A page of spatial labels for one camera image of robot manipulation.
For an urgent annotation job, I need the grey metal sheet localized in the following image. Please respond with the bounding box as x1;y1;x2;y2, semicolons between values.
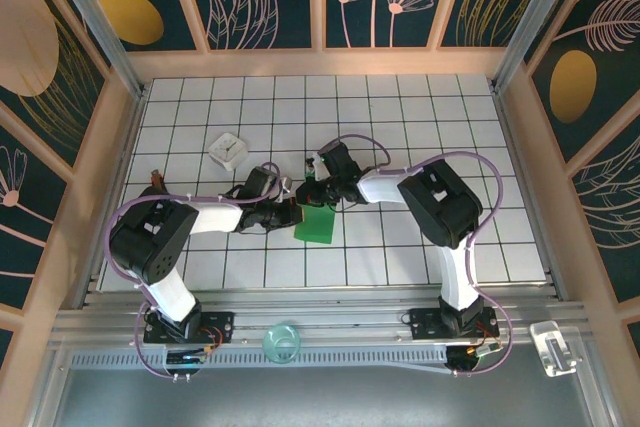
29;366;616;427

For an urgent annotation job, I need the purple cable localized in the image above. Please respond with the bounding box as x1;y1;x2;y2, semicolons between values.
106;161;281;381
319;133;514;378

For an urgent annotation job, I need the aluminium table rail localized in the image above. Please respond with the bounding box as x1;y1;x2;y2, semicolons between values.
49;285;594;351

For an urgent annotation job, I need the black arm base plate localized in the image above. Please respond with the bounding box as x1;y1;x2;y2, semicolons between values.
143;310;235;344
409;307;500;341

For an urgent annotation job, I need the clear acrylic holder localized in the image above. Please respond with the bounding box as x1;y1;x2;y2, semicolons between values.
529;319;584;378

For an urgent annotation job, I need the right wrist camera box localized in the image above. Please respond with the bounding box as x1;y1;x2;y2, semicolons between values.
305;150;324;181

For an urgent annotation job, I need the clear green glass bowl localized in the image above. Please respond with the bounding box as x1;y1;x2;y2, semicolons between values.
262;322;301;364

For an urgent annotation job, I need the white square clock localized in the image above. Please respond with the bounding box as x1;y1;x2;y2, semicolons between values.
208;131;250;172

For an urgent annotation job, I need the green paper sheet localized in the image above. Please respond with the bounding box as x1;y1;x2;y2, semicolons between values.
293;169;337;247

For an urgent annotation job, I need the black controller board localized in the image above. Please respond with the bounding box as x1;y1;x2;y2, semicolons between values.
446;344;501;374
164;350;209;367

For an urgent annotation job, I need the aluminium frame post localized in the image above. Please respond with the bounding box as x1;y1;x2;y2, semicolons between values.
39;0;147;99
492;0;599;93

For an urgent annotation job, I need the slotted grey cable duct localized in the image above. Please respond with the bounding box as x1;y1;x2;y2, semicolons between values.
67;349;451;369

